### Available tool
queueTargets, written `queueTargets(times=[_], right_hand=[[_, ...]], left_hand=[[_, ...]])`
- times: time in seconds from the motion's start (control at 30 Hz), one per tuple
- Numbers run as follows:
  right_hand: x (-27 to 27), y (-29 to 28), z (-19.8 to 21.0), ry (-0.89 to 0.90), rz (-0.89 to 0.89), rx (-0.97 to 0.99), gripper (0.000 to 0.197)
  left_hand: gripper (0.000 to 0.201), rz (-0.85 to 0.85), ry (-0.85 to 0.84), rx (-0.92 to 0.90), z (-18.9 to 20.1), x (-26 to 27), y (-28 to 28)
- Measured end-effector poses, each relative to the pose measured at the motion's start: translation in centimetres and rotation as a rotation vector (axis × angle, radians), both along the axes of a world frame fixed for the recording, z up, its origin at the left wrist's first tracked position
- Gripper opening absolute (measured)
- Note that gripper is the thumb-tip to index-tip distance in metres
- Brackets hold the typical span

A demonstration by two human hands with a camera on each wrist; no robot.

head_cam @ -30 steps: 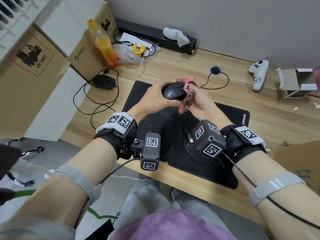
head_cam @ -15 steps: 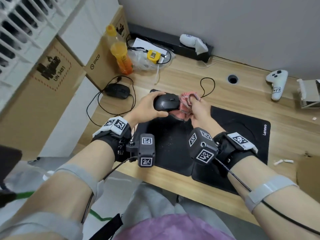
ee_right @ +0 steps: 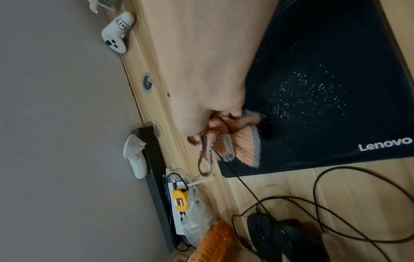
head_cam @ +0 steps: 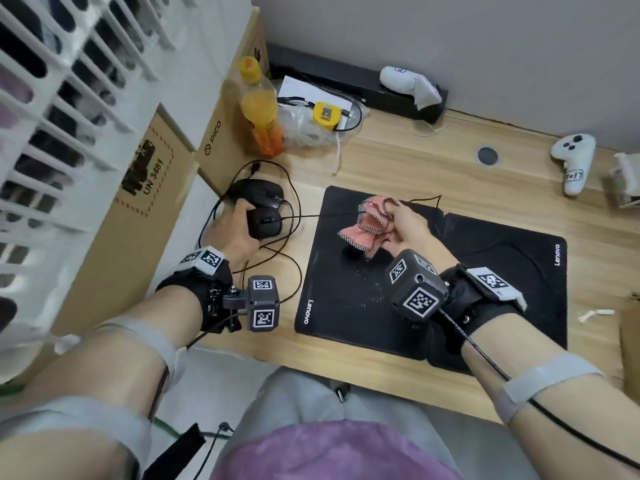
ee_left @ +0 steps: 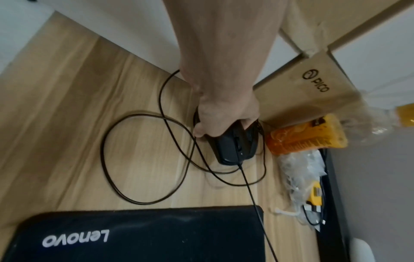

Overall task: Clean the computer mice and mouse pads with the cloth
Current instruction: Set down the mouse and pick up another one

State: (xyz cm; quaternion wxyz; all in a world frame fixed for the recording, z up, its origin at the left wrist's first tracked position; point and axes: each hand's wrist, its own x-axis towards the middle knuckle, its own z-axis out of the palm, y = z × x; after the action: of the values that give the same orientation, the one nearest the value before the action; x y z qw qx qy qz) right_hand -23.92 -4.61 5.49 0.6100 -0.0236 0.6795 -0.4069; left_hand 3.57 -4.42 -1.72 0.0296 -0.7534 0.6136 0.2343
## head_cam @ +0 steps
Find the person's right forearm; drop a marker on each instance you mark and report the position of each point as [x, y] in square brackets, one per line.
[510, 364]

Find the orange juice bottle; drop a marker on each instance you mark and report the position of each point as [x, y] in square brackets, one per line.
[260, 109]

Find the white board panel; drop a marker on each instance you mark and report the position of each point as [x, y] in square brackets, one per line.
[185, 234]

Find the clear plastic bag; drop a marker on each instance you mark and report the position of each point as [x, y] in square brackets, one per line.
[300, 129]

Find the person's left hand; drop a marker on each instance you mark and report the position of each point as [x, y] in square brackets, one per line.
[232, 234]

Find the white paper sheet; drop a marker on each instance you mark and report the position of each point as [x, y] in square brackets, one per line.
[295, 87]

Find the black mouse pad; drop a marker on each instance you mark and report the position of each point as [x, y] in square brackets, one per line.
[340, 294]
[510, 304]

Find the white controller with label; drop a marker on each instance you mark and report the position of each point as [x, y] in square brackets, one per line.
[572, 149]

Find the person's right hand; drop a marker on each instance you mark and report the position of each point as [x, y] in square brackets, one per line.
[412, 234]

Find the cardboard box with round logo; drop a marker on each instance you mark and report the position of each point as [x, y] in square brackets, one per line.
[220, 149]

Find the person's left forearm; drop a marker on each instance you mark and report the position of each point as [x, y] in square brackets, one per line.
[125, 354]

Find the person's purple shirt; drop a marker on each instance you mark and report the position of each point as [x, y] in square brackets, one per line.
[330, 452]

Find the black wrist camera with markers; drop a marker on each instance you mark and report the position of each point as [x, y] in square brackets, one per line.
[415, 289]
[262, 304]

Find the white slatted crate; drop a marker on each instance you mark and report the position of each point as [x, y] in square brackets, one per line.
[30, 304]

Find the pink cleaning cloth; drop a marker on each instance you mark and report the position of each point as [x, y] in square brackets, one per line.
[365, 229]

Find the yellow tape measure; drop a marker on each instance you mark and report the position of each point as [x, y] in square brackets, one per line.
[327, 114]

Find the cardboard box with dark writing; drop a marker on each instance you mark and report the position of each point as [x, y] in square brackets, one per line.
[631, 344]

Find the small white twist tie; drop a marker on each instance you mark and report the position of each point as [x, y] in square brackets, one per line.
[597, 313]

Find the small open cardboard box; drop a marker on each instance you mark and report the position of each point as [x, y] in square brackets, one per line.
[627, 174]

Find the large cardboard box red-dotted label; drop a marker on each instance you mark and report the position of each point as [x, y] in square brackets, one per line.
[110, 274]

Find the black mouse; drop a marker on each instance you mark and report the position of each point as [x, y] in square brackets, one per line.
[255, 190]
[267, 222]

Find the long black bar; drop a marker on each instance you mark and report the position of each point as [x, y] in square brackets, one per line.
[340, 72]

